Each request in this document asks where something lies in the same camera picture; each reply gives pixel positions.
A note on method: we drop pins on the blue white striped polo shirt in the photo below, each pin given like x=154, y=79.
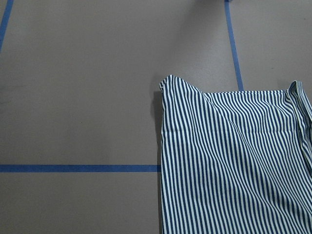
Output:
x=235, y=162

